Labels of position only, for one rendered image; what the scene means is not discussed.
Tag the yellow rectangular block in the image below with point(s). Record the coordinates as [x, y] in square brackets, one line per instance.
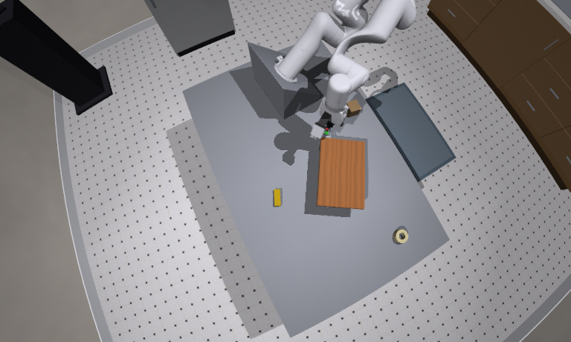
[277, 197]

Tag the brown cardboard box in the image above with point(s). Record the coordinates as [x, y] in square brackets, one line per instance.
[354, 108]

